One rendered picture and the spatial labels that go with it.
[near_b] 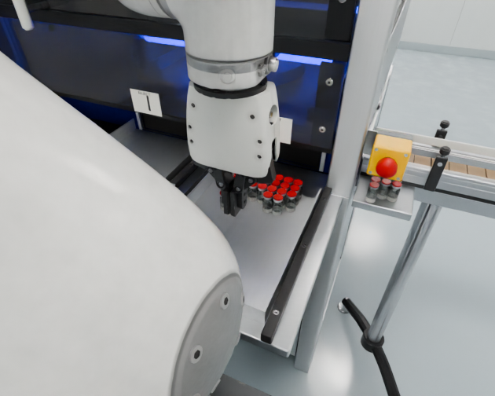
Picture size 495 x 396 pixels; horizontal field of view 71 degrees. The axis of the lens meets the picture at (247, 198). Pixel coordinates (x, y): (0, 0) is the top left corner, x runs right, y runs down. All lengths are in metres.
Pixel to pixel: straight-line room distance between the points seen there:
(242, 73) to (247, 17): 0.04
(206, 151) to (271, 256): 0.33
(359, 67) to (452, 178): 0.36
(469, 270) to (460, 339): 0.43
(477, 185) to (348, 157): 0.30
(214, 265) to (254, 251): 0.52
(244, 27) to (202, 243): 0.21
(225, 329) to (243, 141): 0.23
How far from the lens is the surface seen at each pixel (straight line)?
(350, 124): 0.74
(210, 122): 0.38
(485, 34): 5.44
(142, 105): 0.95
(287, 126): 0.77
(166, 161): 0.95
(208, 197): 0.81
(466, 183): 0.92
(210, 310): 0.16
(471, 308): 1.95
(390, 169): 0.74
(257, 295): 0.62
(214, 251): 0.16
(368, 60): 0.69
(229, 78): 0.33
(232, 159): 0.39
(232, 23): 0.32
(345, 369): 1.57
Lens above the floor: 1.39
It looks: 39 degrees down
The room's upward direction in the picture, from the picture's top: straight up
